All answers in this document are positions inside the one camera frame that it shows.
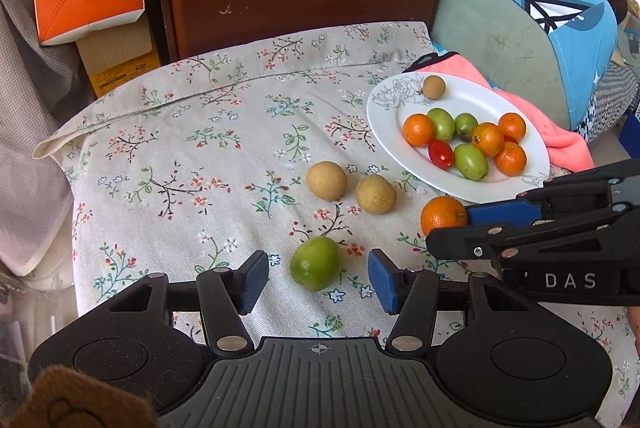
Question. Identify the pink towel with black trim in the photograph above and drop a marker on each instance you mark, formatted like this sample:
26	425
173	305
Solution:
560	138

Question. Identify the houndstooth cloth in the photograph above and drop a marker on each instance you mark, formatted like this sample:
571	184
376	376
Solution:
610	93

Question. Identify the large green jujube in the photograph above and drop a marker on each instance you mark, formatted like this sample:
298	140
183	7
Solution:
316	263

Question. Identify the floral tablecloth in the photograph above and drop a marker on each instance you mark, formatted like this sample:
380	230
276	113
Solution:
200	158

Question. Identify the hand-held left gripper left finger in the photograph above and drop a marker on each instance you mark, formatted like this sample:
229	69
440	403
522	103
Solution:
252	280

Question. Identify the white plate with flower drawing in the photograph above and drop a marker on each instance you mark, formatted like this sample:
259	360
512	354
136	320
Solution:
500	188

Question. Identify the small orange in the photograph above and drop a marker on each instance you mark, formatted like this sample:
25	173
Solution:
487	139
512	126
418	129
442	215
511	159

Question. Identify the grey green pillow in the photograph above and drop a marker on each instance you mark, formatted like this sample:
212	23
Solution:
490	38

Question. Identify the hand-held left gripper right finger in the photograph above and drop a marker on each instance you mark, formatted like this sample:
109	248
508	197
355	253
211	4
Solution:
382	280

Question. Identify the blue box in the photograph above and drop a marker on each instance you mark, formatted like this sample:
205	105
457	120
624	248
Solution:
632	133

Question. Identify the brown cardboard box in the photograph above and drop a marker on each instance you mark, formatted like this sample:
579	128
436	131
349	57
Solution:
120	58

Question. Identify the red cherry tomato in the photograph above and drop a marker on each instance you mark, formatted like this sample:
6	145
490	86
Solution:
441	154

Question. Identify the brown longan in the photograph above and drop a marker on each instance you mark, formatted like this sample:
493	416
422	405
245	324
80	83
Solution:
376	194
326	180
433	87

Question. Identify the grey cloth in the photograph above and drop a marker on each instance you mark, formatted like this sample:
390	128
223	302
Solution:
30	108

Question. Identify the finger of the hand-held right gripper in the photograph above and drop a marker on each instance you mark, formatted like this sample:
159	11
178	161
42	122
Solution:
505	213
465	245

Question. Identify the brown plush toy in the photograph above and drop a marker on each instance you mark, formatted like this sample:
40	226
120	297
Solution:
60	398

